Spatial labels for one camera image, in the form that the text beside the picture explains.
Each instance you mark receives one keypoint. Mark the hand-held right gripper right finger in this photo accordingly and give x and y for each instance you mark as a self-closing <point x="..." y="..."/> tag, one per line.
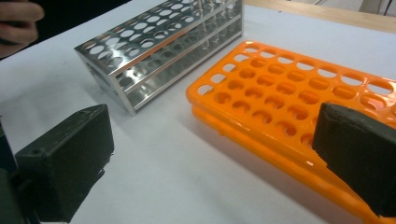
<point x="361" y="152"/>

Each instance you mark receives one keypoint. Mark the white table board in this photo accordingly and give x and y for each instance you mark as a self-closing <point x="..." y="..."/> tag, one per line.
<point x="186" y="171"/>

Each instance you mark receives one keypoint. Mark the metal test tube rack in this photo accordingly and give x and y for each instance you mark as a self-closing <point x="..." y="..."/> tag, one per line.
<point x="93" y="73"/>

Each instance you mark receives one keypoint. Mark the dark curtain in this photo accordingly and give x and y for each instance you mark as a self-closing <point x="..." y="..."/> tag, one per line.
<point x="77" y="12"/>

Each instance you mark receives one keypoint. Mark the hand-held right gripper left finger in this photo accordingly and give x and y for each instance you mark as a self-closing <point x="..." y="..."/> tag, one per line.
<point x="65" y="158"/>

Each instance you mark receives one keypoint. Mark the orange plastic test tube rack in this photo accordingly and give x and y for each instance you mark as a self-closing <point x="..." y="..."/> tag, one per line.
<point x="218" y="116"/>

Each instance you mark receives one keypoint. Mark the wooden table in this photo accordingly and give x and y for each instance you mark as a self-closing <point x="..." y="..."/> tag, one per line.
<point x="342" y="17"/>

